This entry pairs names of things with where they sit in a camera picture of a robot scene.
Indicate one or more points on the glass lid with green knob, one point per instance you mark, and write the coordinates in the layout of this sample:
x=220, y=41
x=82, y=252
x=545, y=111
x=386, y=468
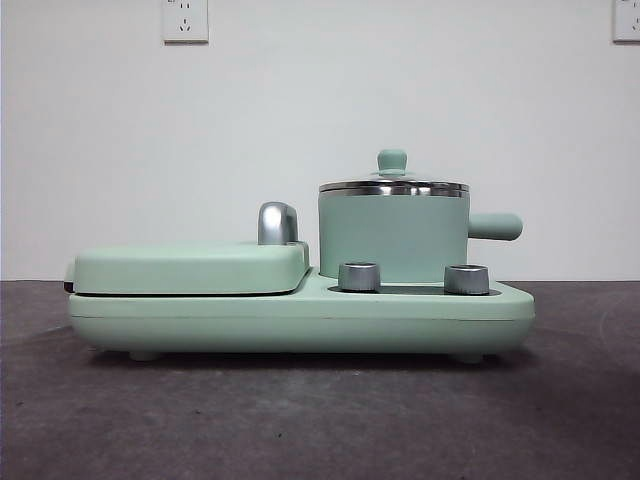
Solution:
x=392, y=162

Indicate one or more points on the silver control knob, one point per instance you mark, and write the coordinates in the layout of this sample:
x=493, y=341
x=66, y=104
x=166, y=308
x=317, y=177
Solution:
x=358, y=276
x=466, y=278

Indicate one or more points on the green breakfast machine base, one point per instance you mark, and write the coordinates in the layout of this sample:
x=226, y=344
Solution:
x=300, y=320

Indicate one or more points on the white wall socket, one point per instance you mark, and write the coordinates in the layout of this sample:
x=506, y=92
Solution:
x=185, y=20
x=627, y=20

